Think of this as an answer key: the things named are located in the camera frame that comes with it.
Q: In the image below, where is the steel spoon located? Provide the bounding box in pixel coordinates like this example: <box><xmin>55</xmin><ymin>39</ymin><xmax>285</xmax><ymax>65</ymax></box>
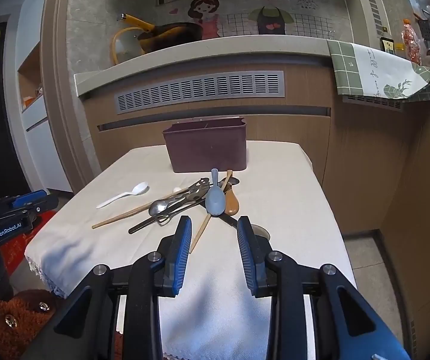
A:
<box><xmin>148</xmin><ymin>193</ymin><xmax>199</xmax><ymax>217</ymax></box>

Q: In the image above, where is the brown wooden spoon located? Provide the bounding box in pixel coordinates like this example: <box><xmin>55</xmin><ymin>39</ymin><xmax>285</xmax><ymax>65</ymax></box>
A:
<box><xmin>225</xmin><ymin>183</ymin><xmax>240</xmax><ymax>216</ymax></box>

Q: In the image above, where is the steel spatula with black handle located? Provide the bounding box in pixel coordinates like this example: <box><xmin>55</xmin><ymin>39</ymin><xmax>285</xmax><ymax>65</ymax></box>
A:
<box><xmin>128</xmin><ymin>177</ymin><xmax>211</xmax><ymax>234</ymax></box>

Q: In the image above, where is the grey-blue plastic rice spoon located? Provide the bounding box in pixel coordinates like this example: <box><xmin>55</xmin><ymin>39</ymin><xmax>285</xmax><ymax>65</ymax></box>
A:
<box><xmin>205</xmin><ymin>168</ymin><xmax>225</xmax><ymax>216</ymax></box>

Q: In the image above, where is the white plastic spoon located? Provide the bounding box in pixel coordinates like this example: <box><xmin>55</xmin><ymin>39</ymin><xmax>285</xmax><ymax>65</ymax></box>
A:
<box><xmin>96</xmin><ymin>182</ymin><xmax>149</xmax><ymax>210</ymax></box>

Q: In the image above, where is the red floor mat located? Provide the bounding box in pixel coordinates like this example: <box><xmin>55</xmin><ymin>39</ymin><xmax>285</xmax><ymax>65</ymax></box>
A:
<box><xmin>0</xmin><ymin>211</ymin><xmax>56</xmax><ymax>276</ymax></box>

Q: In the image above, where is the maroon plastic utensil holder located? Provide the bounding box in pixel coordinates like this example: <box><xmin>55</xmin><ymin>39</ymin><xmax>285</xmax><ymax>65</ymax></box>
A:
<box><xmin>163</xmin><ymin>117</ymin><xmax>247</xmax><ymax>173</ymax></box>

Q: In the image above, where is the grey ventilation grille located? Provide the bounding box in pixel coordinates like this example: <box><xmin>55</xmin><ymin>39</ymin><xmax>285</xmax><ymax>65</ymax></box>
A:
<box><xmin>114</xmin><ymin>71</ymin><xmax>286</xmax><ymax>115</ymax></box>

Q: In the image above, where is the green white hanging towel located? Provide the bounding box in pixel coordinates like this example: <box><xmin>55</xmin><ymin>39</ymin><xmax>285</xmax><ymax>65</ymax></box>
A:
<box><xmin>327</xmin><ymin>40</ymin><xmax>430</xmax><ymax>102</ymax></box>

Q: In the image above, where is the yellow rimmed glass lid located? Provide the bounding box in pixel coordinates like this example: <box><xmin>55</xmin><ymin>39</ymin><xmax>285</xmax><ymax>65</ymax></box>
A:
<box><xmin>110</xmin><ymin>27</ymin><xmax>144</xmax><ymax>65</ymax></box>

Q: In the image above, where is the orange snack bag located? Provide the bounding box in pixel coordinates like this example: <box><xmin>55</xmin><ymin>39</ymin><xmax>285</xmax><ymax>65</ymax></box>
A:
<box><xmin>401</xmin><ymin>19</ymin><xmax>422</xmax><ymax>65</ymax></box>

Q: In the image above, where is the black handled knife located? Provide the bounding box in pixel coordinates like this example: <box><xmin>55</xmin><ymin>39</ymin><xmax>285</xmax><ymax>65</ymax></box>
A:
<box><xmin>219</xmin><ymin>214</ymin><xmax>270</xmax><ymax>241</ymax></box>

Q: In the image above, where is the dark frying pan yellow handle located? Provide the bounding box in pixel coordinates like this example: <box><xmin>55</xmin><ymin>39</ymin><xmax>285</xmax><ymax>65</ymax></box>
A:
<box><xmin>118</xmin><ymin>13</ymin><xmax>203</xmax><ymax>54</ymax></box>

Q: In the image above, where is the cartoon couple wall sticker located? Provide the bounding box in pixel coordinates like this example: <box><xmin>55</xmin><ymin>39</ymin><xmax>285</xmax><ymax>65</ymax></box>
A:
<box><xmin>187</xmin><ymin>0</ymin><xmax>335</xmax><ymax>39</ymax></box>

